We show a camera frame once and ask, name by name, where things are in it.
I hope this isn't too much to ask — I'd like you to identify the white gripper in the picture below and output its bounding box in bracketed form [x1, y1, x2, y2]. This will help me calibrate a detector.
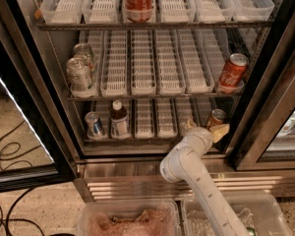
[181, 118, 230, 156]

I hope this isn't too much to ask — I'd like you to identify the orange soda can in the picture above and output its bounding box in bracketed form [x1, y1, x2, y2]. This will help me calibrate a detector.
[206, 108, 226, 129]

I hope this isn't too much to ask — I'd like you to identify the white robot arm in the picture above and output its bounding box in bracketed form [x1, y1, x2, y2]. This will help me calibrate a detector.
[160, 118, 249, 236]

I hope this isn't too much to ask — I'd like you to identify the red cola can middle shelf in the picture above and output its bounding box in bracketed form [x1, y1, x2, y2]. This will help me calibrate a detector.
[218, 53, 249, 92]

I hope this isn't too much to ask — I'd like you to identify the right closed fridge door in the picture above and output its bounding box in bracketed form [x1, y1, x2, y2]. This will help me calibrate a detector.
[230, 0, 295, 171]

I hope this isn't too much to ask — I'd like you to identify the steel fridge base grille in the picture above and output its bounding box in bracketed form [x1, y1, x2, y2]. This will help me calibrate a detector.
[75, 156, 295, 203]

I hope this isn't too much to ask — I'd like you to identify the blue silver can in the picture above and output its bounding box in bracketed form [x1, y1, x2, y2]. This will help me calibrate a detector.
[85, 112, 104, 139]

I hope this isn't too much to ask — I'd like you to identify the green can in bin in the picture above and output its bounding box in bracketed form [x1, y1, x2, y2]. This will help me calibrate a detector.
[247, 227, 257, 236]

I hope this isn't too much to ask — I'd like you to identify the front silver green can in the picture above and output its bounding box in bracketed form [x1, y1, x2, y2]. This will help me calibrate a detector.
[66, 57, 92, 91]

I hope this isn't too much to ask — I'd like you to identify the silver green can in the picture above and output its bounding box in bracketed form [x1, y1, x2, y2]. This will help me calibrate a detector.
[73, 42, 96, 74]
[66, 57, 92, 91]

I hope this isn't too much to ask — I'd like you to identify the red cola bottle top shelf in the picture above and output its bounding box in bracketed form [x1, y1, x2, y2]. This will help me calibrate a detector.
[124, 0, 152, 23]

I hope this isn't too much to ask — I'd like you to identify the rear silver green can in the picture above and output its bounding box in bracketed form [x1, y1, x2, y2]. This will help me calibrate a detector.
[73, 42, 96, 74]

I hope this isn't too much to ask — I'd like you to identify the open glass fridge door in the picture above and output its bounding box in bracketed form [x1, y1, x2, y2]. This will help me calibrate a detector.
[0, 0, 77, 193]

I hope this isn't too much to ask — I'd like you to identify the brown bottle white cap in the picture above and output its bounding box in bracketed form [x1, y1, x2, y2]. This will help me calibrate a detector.
[110, 100, 129, 138]

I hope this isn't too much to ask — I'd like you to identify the left clear plastic bin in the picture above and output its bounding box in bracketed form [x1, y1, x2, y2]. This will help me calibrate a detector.
[76, 199, 182, 236]

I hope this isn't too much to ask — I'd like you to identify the clear plastic bin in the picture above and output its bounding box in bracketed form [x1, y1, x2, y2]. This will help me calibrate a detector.
[181, 191, 292, 236]
[76, 199, 182, 236]

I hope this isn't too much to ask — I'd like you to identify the right clear plastic bin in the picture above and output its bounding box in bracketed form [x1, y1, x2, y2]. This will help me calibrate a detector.
[181, 191, 292, 236]

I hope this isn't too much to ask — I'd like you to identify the middle wire shelf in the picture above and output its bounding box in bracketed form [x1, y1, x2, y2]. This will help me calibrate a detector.
[68, 92, 242, 101]

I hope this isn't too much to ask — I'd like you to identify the wire shelf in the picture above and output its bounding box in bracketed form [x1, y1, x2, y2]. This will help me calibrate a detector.
[68, 92, 242, 101]
[83, 135, 225, 147]
[37, 21, 273, 31]

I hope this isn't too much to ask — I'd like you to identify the top wire shelf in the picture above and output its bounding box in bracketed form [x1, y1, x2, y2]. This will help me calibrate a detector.
[37, 21, 273, 31]

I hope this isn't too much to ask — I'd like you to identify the bottom wire shelf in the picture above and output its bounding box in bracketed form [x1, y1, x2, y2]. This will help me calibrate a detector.
[83, 135, 225, 147]

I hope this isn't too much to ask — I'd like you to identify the black floor cable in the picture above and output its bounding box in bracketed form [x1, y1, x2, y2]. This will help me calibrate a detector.
[0, 98, 47, 236]

